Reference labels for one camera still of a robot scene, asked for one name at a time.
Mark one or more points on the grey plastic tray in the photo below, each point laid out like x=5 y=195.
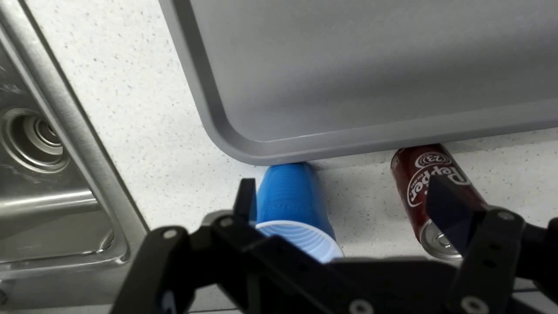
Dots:
x=371 y=63

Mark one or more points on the red soda can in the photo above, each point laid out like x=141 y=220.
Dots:
x=415 y=174

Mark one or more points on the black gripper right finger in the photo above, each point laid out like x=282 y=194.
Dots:
x=488 y=244

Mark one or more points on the blue plastic cup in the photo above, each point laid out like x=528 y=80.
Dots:
x=289 y=197

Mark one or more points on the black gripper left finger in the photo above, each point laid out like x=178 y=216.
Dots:
x=191 y=267

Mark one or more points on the steel double sink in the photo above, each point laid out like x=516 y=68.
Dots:
x=45 y=174

